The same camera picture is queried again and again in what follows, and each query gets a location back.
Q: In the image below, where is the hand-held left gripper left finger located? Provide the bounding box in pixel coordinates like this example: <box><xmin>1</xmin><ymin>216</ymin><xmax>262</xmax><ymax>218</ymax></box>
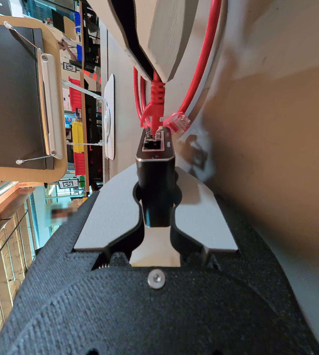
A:
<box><xmin>74</xmin><ymin>163</ymin><xmax>144</xmax><ymax>265</ymax></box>

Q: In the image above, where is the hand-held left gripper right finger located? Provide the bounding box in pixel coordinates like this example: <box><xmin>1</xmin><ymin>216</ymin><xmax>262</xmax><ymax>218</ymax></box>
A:
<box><xmin>170</xmin><ymin>166</ymin><xmax>239</xmax><ymax>262</ymax></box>

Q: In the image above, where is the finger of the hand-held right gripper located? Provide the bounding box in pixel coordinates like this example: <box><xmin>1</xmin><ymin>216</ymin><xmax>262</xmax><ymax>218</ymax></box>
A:
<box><xmin>107</xmin><ymin>0</ymin><xmax>154</xmax><ymax>81</ymax></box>
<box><xmin>136</xmin><ymin>0</ymin><xmax>201</xmax><ymax>83</ymax></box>

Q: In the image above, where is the black two-port adapter box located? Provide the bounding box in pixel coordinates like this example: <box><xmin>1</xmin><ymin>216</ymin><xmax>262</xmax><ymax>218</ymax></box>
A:
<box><xmin>135</xmin><ymin>126</ymin><xmax>175</xmax><ymax>228</ymax></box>

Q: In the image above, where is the red network cable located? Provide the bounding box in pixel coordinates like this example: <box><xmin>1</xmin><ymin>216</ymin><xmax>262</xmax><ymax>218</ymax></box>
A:
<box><xmin>133</xmin><ymin>0</ymin><xmax>222</xmax><ymax>142</ymax></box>

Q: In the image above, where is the red plastic bin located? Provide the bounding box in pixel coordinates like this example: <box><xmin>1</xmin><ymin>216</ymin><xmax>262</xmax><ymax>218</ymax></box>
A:
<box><xmin>69</xmin><ymin>76</ymin><xmax>82</xmax><ymax>111</ymax></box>
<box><xmin>74</xmin><ymin>153</ymin><xmax>86</xmax><ymax>176</ymax></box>

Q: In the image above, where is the yellow background bin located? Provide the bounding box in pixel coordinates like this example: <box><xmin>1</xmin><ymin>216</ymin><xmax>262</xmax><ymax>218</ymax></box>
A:
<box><xmin>72</xmin><ymin>122</ymin><xmax>83</xmax><ymax>153</ymax></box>

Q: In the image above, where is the black board with wooden frame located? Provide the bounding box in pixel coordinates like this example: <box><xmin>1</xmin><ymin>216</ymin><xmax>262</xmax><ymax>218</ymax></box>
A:
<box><xmin>0</xmin><ymin>14</ymin><xmax>68</xmax><ymax>182</ymax></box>

